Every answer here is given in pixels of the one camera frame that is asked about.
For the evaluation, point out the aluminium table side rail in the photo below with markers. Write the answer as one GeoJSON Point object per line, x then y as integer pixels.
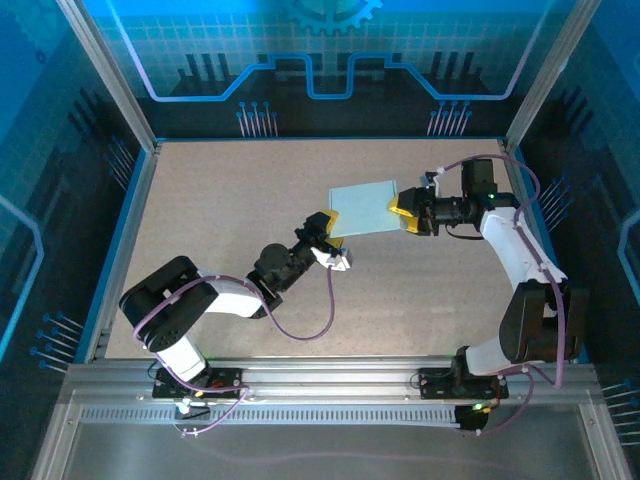
{"type": "Point", "coordinates": [514, 175]}
{"type": "Point", "coordinates": [131, 225]}

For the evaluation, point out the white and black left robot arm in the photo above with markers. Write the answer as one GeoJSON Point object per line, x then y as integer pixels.
{"type": "Point", "coordinates": [230, 297]}

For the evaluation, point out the aluminium frame post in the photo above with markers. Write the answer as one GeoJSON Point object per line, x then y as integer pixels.
{"type": "Point", "coordinates": [547, 75]}
{"type": "Point", "coordinates": [112, 80]}

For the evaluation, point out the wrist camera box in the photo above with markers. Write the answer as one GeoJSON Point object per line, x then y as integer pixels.
{"type": "Point", "coordinates": [430, 180]}
{"type": "Point", "coordinates": [340, 260]}

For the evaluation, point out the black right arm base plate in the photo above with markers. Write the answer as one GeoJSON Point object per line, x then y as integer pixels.
{"type": "Point", "coordinates": [435, 382]}

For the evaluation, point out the blue circuit print side panel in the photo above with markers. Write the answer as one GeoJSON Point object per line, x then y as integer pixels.
{"type": "Point", "coordinates": [600, 175]}
{"type": "Point", "coordinates": [40, 200]}

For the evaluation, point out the blue gear print panel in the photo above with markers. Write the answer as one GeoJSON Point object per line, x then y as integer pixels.
{"type": "Point", "coordinates": [200, 120]}

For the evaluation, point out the black controller board with LED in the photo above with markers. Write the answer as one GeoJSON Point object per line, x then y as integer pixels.
{"type": "Point", "coordinates": [470, 417]}

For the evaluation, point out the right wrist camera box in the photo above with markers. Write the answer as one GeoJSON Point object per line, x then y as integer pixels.
{"type": "Point", "coordinates": [430, 180]}

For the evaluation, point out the grey metal sheet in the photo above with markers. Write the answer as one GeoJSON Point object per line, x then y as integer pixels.
{"type": "Point", "coordinates": [325, 450]}

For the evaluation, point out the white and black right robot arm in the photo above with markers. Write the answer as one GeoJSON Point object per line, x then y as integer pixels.
{"type": "Point", "coordinates": [510, 240]}

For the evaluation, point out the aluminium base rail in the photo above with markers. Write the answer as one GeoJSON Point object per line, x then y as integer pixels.
{"type": "Point", "coordinates": [325, 375]}

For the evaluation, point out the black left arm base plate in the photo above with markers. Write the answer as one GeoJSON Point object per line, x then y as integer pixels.
{"type": "Point", "coordinates": [227, 375]}

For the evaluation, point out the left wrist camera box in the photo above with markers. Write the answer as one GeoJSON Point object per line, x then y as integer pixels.
{"type": "Point", "coordinates": [340, 260]}

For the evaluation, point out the light blue paper box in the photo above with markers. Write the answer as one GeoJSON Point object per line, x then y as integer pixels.
{"type": "Point", "coordinates": [362, 207]}

